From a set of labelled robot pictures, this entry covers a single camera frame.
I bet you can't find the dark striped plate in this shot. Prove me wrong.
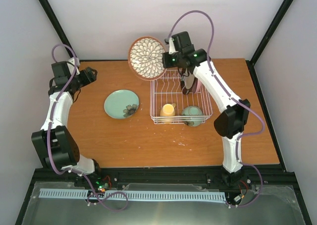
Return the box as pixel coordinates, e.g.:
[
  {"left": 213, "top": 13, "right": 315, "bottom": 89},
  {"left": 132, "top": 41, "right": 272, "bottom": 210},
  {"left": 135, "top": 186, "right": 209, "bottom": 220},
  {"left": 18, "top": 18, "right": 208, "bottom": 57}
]
[{"left": 180, "top": 69, "right": 197, "bottom": 95}]

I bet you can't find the teal bottom bowl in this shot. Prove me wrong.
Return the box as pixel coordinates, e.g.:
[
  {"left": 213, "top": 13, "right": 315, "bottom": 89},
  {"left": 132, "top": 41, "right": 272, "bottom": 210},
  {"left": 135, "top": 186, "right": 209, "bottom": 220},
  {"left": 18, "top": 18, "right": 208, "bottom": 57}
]
[{"left": 128, "top": 36, "right": 165, "bottom": 81}]

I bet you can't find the pink plate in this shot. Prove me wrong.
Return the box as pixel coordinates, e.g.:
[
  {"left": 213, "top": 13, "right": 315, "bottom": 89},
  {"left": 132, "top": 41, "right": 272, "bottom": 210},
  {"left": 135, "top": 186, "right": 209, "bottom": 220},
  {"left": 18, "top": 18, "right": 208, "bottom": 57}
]
[{"left": 192, "top": 79, "right": 201, "bottom": 94}]

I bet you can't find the teal flower plate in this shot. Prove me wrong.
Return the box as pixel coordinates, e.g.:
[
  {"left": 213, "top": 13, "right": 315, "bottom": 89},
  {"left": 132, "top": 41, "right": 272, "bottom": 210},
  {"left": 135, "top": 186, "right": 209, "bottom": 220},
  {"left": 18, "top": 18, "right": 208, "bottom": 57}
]
[{"left": 104, "top": 89, "right": 139, "bottom": 119}]

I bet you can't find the yellow mug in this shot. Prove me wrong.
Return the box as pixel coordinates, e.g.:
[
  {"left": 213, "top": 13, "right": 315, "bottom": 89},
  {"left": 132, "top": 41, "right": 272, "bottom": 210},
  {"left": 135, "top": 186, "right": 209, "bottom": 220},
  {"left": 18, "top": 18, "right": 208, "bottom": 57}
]
[{"left": 160, "top": 103, "right": 176, "bottom": 124}]

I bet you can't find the teal ceramic bowl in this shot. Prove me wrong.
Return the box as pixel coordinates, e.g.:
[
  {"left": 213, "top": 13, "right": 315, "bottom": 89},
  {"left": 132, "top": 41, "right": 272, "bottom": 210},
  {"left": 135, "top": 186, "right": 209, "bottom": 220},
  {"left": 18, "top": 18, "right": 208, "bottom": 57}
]
[{"left": 181, "top": 106, "right": 204, "bottom": 127}]

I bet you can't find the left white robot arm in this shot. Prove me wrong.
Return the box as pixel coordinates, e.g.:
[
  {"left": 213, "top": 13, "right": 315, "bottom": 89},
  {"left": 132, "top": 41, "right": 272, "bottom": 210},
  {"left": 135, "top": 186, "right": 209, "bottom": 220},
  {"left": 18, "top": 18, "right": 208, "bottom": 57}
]
[{"left": 31, "top": 57, "right": 103, "bottom": 187}]

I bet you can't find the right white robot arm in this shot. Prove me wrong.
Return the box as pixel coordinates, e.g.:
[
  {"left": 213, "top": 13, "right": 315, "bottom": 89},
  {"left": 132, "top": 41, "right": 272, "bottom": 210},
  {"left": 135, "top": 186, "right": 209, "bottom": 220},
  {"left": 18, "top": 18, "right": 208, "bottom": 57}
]
[{"left": 162, "top": 31, "right": 251, "bottom": 185}]

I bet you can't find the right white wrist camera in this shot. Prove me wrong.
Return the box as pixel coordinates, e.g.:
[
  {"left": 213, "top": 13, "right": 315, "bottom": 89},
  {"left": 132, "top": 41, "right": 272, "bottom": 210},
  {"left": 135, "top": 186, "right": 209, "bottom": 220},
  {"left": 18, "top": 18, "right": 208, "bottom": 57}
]
[{"left": 164, "top": 37, "right": 176, "bottom": 55}]

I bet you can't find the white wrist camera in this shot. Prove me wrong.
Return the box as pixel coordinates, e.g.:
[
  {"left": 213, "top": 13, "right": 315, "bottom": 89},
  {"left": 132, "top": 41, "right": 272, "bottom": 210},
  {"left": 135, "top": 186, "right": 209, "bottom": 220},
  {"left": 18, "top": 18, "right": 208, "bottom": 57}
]
[
  {"left": 164, "top": 37, "right": 176, "bottom": 55},
  {"left": 67, "top": 57, "right": 80, "bottom": 75}
]

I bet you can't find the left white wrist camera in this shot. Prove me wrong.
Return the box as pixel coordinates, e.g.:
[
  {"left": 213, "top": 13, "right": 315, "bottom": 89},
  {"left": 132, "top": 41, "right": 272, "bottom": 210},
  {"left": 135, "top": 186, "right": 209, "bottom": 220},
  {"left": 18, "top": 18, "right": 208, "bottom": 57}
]
[{"left": 67, "top": 57, "right": 80, "bottom": 75}]

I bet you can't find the white wire dish rack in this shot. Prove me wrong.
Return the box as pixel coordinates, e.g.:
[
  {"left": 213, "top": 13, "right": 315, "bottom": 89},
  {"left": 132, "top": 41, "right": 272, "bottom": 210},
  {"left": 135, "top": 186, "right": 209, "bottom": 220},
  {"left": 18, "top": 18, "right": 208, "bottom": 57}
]
[{"left": 150, "top": 69, "right": 213, "bottom": 124}]

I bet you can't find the light blue cable duct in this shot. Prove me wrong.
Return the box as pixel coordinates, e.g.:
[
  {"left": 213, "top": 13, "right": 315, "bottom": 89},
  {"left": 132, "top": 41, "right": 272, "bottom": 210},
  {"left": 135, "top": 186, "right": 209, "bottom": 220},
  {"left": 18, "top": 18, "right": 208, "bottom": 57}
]
[{"left": 38, "top": 188, "right": 226, "bottom": 203}]

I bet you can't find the black aluminium frame rail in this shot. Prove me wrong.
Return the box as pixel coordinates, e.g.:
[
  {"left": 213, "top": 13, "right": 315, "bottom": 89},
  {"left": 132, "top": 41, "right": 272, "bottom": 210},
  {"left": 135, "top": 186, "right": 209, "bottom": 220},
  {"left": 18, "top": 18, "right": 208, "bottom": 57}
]
[{"left": 32, "top": 166, "right": 297, "bottom": 189}]

